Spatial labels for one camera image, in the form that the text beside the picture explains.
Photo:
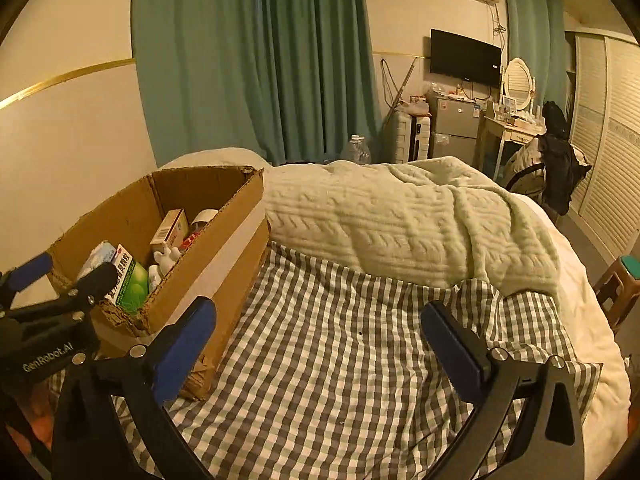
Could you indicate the person's left hand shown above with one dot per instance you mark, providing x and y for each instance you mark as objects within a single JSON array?
[{"x": 39, "y": 413}]

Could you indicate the small green curtain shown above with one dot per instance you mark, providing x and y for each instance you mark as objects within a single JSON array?
[{"x": 536, "y": 34}]

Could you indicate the cream knitted blanket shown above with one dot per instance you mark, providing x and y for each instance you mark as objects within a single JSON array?
[{"x": 433, "y": 223}]

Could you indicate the tan paper box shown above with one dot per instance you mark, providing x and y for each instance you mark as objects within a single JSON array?
[{"x": 171, "y": 232}]

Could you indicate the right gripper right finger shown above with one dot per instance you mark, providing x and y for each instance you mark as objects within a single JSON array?
[{"x": 546, "y": 442}]

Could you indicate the brown cardboard box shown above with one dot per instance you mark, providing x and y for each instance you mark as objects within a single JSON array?
[{"x": 204, "y": 228}]

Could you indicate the white duvet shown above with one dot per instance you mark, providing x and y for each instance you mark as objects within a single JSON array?
[{"x": 605, "y": 427}]

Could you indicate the grey mini fridge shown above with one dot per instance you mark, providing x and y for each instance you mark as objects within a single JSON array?
[{"x": 454, "y": 128}]

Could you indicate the brown stool green cushion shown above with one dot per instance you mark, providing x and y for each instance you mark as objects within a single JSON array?
[{"x": 618, "y": 289}]

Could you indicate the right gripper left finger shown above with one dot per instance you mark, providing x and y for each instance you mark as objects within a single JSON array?
[{"x": 88, "y": 440}]

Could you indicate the white oval vanity mirror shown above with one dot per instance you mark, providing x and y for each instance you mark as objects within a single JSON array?
[{"x": 517, "y": 86}]

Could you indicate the chair with black jacket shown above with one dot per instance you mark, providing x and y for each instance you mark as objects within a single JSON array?
[{"x": 548, "y": 169}]

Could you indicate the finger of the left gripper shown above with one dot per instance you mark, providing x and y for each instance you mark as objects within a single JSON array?
[
  {"x": 21, "y": 277},
  {"x": 87, "y": 291}
]

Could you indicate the green white tissue box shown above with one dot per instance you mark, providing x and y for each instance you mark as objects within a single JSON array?
[{"x": 132, "y": 286}]

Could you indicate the blue floral tissue pack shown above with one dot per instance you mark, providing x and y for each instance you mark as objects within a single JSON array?
[{"x": 102, "y": 253}]

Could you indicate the white plastic storage unit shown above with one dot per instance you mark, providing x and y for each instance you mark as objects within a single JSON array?
[{"x": 406, "y": 137}]

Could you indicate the black wall television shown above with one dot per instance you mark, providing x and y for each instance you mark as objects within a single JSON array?
[{"x": 462, "y": 57}]

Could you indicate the checkered bed sheet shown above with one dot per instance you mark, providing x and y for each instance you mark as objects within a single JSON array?
[{"x": 328, "y": 376}]

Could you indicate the white rabbit figurine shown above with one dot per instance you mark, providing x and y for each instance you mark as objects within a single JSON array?
[{"x": 164, "y": 262}]

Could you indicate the white dressing table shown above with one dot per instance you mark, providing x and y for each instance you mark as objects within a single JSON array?
[{"x": 491, "y": 128}]

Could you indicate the white louvered wardrobe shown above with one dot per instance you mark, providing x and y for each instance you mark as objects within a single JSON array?
[{"x": 605, "y": 127}]

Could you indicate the white tape roll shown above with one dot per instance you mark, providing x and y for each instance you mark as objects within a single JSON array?
[{"x": 202, "y": 219}]

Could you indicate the large green curtain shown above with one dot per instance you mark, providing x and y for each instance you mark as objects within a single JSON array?
[{"x": 291, "y": 80}]

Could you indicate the red white sachet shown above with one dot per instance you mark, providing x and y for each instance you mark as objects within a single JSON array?
[{"x": 188, "y": 242}]

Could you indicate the clear water bottle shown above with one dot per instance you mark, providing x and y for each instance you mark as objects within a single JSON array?
[{"x": 356, "y": 150}]

